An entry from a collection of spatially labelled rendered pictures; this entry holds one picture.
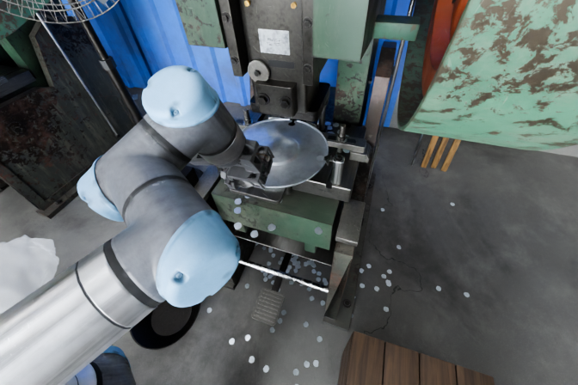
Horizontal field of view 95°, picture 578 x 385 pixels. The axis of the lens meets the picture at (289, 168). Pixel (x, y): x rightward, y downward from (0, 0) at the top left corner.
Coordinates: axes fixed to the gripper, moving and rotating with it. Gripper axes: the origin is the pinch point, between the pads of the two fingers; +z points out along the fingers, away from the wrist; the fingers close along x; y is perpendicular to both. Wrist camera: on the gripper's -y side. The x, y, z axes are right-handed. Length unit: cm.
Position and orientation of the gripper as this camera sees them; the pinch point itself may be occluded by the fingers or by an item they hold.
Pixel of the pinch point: (249, 179)
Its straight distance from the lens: 63.3
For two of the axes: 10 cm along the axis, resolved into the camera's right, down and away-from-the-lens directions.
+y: 9.5, 1.8, -2.4
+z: 1.7, 3.4, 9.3
